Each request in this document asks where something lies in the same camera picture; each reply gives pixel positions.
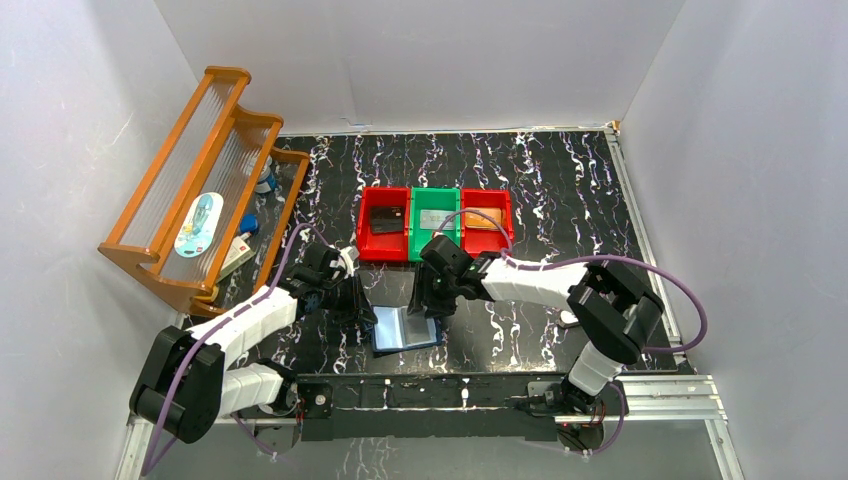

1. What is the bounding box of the red plastic bin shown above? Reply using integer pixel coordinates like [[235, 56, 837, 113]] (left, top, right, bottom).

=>
[[461, 188, 514, 257], [356, 187, 411, 262]]

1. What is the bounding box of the right red plastic bin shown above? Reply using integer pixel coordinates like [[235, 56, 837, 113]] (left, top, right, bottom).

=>
[[461, 188, 514, 257]]

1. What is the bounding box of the white blue bottle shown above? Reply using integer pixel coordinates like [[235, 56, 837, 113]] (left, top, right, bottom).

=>
[[254, 156, 277, 195]]

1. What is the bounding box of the blue capped tube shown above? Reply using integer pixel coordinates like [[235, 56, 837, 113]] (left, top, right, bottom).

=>
[[238, 214, 259, 241]]

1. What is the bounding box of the grey silver card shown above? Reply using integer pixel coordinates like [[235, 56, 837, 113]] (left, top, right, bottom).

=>
[[418, 209, 455, 230]]

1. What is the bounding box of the black card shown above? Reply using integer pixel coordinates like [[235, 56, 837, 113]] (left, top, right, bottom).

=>
[[368, 206, 406, 235]]

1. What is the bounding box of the orange card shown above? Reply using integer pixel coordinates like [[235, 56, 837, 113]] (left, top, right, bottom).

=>
[[463, 207, 504, 231]]

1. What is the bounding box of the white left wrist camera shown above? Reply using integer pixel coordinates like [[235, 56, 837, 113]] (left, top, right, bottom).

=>
[[339, 245, 359, 275]]

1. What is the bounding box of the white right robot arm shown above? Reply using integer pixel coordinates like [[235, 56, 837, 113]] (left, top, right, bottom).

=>
[[407, 235, 665, 414]]

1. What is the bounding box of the blue leather card holder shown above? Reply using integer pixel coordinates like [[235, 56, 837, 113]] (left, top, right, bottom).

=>
[[371, 306, 443, 358]]

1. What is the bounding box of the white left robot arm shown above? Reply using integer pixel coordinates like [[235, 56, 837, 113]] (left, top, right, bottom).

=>
[[129, 244, 376, 444]]

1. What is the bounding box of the white red box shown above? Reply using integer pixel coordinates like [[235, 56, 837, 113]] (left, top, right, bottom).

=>
[[217, 237, 255, 281]]

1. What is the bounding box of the green plastic bin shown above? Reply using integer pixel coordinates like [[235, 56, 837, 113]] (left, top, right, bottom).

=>
[[408, 187, 461, 262]]

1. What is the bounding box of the orange wooden rack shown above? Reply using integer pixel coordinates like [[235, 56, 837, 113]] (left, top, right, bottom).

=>
[[98, 66, 310, 317]]

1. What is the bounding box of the left red plastic bin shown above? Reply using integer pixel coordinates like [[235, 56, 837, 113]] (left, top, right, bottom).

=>
[[356, 187, 411, 262]]

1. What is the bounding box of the small white pink object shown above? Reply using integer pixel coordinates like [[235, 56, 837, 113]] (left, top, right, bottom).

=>
[[557, 310, 579, 329]]

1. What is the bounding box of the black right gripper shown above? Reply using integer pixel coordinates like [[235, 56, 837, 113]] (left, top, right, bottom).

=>
[[406, 261, 459, 318]]

